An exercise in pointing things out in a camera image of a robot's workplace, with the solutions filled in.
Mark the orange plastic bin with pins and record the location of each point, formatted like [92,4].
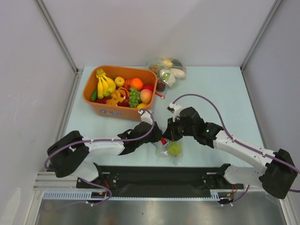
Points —
[129,113]

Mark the yellow fake banana bunch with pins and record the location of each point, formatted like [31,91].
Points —
[106,85]

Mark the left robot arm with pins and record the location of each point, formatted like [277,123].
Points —
[72,155]

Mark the green fake pear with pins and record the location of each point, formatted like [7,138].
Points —
[174,148]

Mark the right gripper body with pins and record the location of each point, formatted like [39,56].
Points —
[170,131]

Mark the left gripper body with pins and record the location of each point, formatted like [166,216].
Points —
[153,136]

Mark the yellow fake apple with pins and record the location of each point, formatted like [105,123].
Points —
[119,81]

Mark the clear zip top bag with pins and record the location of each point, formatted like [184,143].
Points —
[162,152]

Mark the green fake grapes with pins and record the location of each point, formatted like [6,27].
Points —
[134,97]

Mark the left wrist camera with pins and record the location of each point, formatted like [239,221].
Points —
[146,116]

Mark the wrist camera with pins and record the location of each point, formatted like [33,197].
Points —
[175,109]
[146,116]

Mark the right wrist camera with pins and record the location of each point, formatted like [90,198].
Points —
[175,109]

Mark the fake peach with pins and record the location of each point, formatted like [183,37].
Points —
[146,96]

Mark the dark red fake plum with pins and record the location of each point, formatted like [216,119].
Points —
[160,86]

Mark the red fake chili pepper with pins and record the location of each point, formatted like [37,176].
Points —
[163,141]

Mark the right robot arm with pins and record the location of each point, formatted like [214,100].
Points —
[273,171]

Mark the red fake apple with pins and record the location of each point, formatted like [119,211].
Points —
[148,88]

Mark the fake orange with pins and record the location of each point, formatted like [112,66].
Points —
[136,83]

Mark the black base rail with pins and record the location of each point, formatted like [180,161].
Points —
[164,182]

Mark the fake lemon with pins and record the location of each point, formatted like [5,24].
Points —
[142,106]

